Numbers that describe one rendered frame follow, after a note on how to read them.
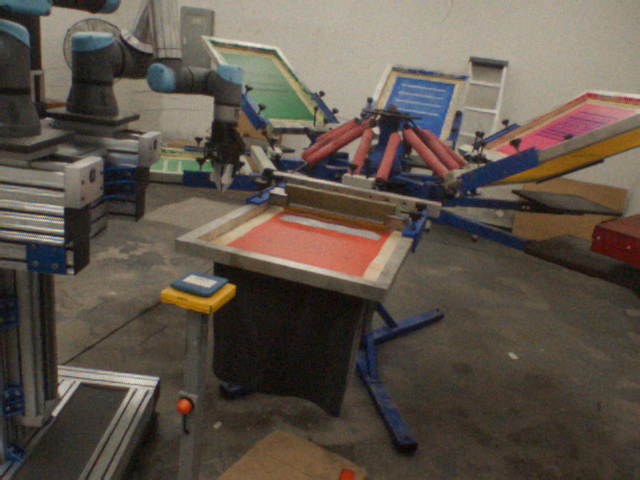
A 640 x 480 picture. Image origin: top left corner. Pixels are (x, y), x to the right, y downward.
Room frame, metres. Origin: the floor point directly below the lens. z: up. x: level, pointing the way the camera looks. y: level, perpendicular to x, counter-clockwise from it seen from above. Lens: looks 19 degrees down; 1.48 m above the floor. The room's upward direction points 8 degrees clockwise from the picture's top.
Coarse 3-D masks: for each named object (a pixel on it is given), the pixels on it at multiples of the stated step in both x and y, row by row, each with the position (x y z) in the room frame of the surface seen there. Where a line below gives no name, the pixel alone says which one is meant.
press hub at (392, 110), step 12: (372, 108) 2.80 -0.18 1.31; (396, 108) 2.68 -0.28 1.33; (384, 120) 2.66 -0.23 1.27; (384, 132) 2.65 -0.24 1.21; (384, 144) 2.65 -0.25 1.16; (372, 156) 2.65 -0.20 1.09; (396, 156) 2.65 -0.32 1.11; (372, 168) 2.61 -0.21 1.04; (396, 168) 2.62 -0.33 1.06; (396, 180) 2.56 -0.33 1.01; (420, 180) 2.65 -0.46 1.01; (360, 348) 2.61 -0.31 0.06
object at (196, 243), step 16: (240, 208) 1.75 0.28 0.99; (256, 208) 1.80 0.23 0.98; (208, 224) 1.53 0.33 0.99; (224, 224) 1.56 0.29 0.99; (240, 224) 1.68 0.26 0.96; (176, 240) 1.36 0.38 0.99; (192, 240) 1.37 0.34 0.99; (208, 240) 1.47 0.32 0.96; (400, 240) 1.64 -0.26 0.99; (208, 256) 1.34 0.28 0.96; (224, 256) 1.32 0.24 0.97; (240, 256) 1.31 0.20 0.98; (256, 256) 1.31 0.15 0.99; (400, 256) 1.48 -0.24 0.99; (272, 272) 1.29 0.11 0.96; (288, 272) 1.28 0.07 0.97; (304, 272) 1.27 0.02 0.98; (320, 272) 1.26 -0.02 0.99; (336, 272) 1.28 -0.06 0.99; (384, 272) 1.33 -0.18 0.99; (336, 288) 1.24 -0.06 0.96; (352, 288) 1.23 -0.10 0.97; (368, 288) 1.22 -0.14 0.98; (384, 288) 1.22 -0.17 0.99
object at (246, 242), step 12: (276, 216) 1.84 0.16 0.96; (300, 216) 1.87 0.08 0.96; (312, 216) 1.90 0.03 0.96; (252, 228) 1.66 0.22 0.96; (264, 228) 1.68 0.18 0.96; (300, 228) 1.73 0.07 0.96; (312, 228) 1.75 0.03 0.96; (324, 228) 1.77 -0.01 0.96; (240, 240) 1.52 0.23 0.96; (252, 240) 1.54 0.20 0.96; (264, 252) 1.45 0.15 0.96; (276, 252) 1.46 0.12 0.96; (288, 252) 1.48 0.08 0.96
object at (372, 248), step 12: (360, 228) 1.83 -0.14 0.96; (372, 228) 1.85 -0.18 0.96; (348, 240) 1.67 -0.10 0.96; (360, 240) 1.69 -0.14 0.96; (372, 240) 1.71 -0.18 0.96; (384, 240) 1.73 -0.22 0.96; (360, 252) 1.57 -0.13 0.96; (372, 252) 1.58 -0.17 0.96; (312, 264) 1.41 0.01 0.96; (324, 264) 1.42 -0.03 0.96; (336, 264) 1.43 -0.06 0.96; (348, 264) 1.45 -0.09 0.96; (360, 264) 1.46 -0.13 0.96; (360, 276) 1.36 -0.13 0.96
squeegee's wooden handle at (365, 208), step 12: (288, 192) 1.90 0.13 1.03; (300, 192) 1.89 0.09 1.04; (312, 192) 1.88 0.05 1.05; (324, 192) 1.87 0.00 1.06; (288, 204) 1.90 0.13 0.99; (300, 204) 1.89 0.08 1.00; (312, 204) 1.88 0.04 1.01; (324, 204) 1.87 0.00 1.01; (336, 204) 1.86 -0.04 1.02; (348, 204) 1.84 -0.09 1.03; (360, 204) 1.83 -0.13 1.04; (372, 204) 1.82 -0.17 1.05; (384, 204) 1.81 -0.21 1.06; (360, 216) 1.83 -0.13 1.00; (372, 216) 1.82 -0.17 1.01; (384, 216) 1.81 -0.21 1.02
